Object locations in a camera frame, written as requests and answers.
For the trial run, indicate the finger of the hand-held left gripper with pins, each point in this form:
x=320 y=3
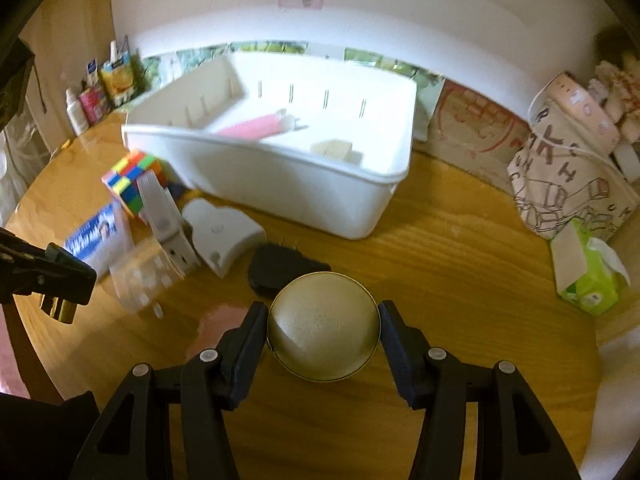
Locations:
x=70 y=275

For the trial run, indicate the cream floral plush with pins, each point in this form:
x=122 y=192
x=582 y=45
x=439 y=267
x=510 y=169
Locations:
x=617 y=85

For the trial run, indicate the round gold compact case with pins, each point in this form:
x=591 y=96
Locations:
x=322 y=327

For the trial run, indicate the white plastic storage bin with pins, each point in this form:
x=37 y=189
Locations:
x=300 y=180

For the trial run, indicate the multicoloured puzzle cube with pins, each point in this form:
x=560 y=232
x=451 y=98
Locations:
x=127 y=180

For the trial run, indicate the cardboard with red drawing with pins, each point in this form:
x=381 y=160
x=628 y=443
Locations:
x=475 y=120

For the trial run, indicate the pink speckled case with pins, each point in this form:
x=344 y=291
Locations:
x=582 y=105

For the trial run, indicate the pink hair roller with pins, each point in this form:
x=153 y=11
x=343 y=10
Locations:
x=250 y=127

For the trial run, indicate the white heart-shaped plastic holder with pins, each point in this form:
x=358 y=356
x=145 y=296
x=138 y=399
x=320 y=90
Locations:
x=222 y=232

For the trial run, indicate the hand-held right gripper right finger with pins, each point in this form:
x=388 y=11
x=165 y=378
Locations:
x=400 y=355

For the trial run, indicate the cream rectangular block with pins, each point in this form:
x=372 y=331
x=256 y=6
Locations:
x=332 y=149

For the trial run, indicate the white handheld game console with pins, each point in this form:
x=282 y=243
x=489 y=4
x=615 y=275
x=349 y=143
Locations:
x=162 y=215

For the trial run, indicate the small blue-topped box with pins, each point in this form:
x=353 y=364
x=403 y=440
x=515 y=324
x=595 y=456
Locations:
x=91 y=72

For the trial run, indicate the pink round sachet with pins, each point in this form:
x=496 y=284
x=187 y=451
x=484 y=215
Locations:
x=220 y=322

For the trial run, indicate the person's dark clothing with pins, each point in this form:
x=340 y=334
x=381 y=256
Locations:
x=40 y=440

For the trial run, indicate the small white bottle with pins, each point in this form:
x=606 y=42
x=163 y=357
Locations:
x=76 y=112

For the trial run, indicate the white tube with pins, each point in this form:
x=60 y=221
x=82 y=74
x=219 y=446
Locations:
x=116 y=50

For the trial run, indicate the clear plastic cup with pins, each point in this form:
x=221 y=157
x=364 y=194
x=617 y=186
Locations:
x=142 y=275

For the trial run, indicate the green tissue pack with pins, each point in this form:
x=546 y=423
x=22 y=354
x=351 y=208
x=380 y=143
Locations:
x=595 y=285

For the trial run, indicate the pink bedding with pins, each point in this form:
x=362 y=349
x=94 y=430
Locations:
x=7 y=355

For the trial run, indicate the clear box with blue label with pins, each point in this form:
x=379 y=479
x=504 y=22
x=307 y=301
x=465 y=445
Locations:
x=95 y=242

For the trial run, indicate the pink carton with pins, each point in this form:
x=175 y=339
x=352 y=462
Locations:
x=92 y=105

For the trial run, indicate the black plug adapter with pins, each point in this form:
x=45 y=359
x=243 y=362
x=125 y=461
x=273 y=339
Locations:
x=272 y=267

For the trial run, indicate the dark cloth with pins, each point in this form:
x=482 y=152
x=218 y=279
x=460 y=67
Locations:
x=12 y=85

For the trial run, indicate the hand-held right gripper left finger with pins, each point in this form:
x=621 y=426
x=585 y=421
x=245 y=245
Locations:
x=250 y=350

